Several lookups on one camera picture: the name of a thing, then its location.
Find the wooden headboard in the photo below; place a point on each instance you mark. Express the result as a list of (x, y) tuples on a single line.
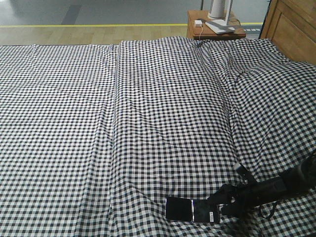
[(291, 26)]

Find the white power adapter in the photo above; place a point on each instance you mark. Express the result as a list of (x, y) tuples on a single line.
[(198, 23)]

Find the wooden nightstand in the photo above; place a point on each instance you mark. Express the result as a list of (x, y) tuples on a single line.
[(205, 33)]

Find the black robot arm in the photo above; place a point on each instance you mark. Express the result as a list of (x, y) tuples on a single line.
[(291, 183)]

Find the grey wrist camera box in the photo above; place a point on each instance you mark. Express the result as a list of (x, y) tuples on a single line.
[(241, 170)]

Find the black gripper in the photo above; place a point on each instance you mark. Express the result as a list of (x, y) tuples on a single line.
[(248, 196)]

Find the black smartphone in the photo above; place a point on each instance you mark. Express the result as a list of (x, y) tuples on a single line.
[(191, 210)]

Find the black white checkered bedsheet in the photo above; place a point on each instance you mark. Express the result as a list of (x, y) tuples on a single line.
[(93, 138)]

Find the white cylindrical speaker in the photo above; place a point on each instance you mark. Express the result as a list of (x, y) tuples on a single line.
[(217, 9)]

